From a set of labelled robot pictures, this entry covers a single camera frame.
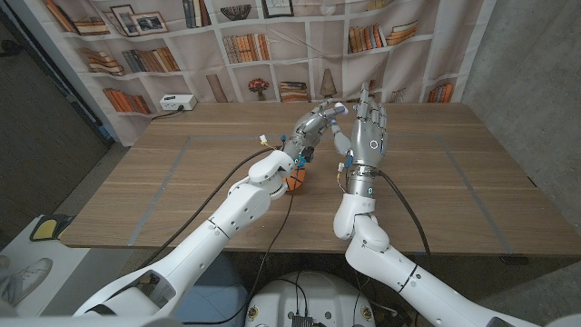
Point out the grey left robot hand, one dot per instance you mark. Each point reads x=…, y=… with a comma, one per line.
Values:
x=308, y=129

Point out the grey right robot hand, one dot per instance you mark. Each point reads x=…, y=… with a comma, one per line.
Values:
x=367, y=136

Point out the white airpods case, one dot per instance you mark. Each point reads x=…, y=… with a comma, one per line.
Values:
x=341, y=109

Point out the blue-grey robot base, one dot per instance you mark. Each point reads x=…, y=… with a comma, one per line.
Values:
x=218, y=290

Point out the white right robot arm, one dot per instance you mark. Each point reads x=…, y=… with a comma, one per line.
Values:
x=408, y=281

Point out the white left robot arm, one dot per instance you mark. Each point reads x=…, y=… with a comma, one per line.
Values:
x=204, y=245

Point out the orange basketball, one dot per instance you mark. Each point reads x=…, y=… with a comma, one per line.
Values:
x=297, y=180

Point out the printed bookshelf backdrop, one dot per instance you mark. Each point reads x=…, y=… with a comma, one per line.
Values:
x=295, y=68

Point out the white power strip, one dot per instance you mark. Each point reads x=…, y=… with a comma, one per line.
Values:
x=178, y=102

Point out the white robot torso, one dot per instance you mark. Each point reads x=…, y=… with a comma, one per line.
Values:
x=308, y=300

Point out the perforated partition panel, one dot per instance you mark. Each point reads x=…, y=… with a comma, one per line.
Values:
x=36, y=113

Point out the white floor mat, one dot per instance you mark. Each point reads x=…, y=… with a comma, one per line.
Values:
x=68, y=259

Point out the yellow and black pad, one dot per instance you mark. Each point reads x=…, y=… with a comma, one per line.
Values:
x=47, y=228

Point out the white shoe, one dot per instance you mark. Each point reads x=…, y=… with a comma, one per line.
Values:
x=32, y=279

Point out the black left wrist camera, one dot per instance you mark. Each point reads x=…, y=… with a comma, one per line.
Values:
x=307, y=155

